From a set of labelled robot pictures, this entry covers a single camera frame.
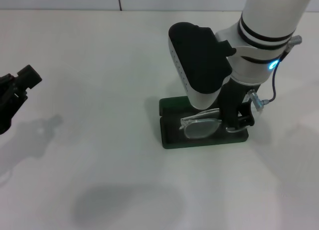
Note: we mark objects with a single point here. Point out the green glasses case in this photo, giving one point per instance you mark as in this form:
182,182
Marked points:
172,137

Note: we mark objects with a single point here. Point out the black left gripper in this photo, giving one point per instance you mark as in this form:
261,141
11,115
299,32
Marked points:
8,107

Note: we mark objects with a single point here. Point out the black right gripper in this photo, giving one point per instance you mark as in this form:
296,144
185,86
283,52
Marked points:
231,100

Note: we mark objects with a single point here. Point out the clear white glasses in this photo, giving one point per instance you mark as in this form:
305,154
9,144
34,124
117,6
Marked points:
199,129

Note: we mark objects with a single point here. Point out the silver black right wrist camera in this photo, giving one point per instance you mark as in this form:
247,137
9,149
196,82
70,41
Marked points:
197,63

